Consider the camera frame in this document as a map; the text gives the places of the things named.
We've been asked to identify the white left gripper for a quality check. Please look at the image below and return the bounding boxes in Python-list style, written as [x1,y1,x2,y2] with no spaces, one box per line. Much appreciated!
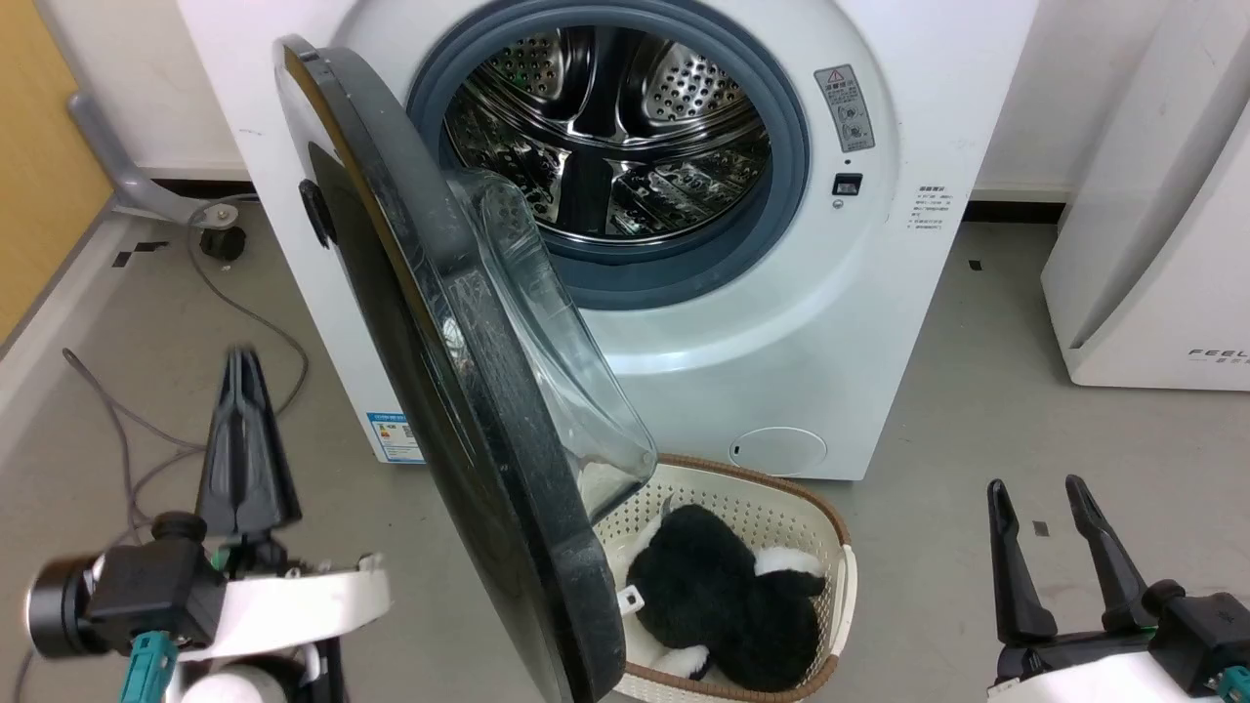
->
[179,348,393,665]

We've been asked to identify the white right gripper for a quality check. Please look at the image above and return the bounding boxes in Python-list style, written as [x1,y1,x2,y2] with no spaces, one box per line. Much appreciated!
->
[986,475,1224,703]

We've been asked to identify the dark grey washing machine door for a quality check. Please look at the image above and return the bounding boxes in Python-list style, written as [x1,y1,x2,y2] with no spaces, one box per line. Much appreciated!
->
[273,35,657,703]

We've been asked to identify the white front-load washing machine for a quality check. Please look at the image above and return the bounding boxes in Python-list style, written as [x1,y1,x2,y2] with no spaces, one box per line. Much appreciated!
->
[176,0,1041,481]

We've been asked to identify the blue energy label sticker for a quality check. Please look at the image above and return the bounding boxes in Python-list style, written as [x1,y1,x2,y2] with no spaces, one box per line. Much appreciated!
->
[366,411,424,465]

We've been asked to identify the black caster wheel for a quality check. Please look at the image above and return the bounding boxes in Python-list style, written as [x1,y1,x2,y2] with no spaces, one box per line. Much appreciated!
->
[199,226,247,263]

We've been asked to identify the cream laundry basket brown rim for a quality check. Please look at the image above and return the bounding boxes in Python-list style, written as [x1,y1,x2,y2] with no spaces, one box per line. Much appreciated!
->
[576,454,858,703]

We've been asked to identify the round drain filter cover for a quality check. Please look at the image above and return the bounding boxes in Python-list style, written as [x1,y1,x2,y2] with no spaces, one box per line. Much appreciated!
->
[729,426,829,478]

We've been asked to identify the grey metal stand leg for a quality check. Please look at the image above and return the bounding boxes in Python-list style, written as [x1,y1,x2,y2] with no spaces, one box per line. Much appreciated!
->
[68,93,257,228]

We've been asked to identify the white floor appliance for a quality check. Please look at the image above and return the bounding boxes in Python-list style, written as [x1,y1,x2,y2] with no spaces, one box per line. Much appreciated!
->
[1040,0,1250,393]

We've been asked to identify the black and white plush toy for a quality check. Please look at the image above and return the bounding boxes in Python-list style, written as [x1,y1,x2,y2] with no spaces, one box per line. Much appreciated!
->
[625,503,829,692]

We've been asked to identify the small printed text sticker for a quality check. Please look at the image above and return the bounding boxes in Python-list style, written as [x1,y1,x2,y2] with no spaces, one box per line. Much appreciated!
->
[907,185,947,239]

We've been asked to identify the wooden panel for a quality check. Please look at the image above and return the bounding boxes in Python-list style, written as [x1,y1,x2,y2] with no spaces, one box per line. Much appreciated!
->
[0,0,117,345]

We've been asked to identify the stainless steel washer drum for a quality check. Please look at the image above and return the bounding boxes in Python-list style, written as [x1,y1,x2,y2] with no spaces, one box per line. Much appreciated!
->
[444,26,772,241]

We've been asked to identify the grey warning sticker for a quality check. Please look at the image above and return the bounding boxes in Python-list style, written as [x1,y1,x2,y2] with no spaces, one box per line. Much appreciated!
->
[813,64,877,154]

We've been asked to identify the grey floor cable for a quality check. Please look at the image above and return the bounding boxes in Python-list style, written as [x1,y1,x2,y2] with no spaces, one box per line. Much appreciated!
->
[12,195,312,703]

